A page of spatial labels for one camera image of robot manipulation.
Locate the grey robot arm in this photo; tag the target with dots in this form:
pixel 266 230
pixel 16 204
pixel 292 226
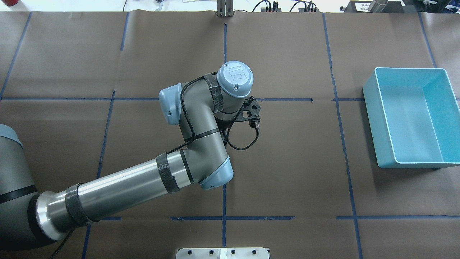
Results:
pixel 202 108

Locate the light blue plastic bin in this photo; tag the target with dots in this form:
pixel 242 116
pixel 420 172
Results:
pixel 414 118

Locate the red cylinder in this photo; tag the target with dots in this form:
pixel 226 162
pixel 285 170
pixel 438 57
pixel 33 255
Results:
pixel 10 3

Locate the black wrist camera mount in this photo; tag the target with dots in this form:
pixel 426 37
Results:
pixel 249 111

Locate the aluminium frame post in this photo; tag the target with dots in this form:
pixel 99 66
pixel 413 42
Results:
pixel 225 8

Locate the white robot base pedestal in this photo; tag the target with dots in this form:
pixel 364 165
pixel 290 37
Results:
pixel 224 253

